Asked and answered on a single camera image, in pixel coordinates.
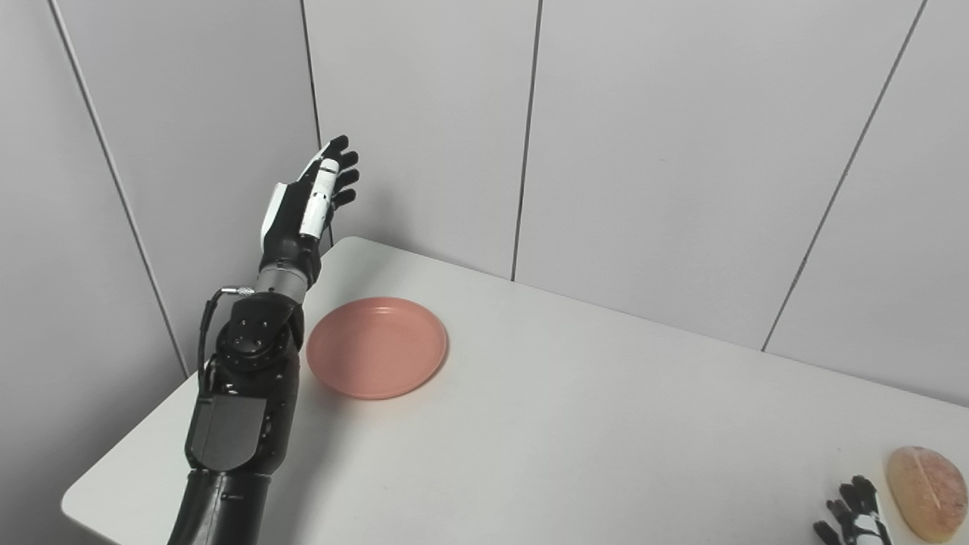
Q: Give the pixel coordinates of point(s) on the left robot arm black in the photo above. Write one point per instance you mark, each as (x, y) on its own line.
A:
(242, 409)

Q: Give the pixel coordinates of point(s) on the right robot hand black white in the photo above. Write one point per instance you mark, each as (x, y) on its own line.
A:
(854, 516)

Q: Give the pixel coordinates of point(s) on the oval bread loaf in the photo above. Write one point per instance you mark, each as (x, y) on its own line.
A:
(926, 493)

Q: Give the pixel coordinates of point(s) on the pink round plate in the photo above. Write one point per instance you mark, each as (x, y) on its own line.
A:
(376, 347)

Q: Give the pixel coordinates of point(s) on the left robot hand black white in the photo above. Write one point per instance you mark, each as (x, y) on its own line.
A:
(303, 212)

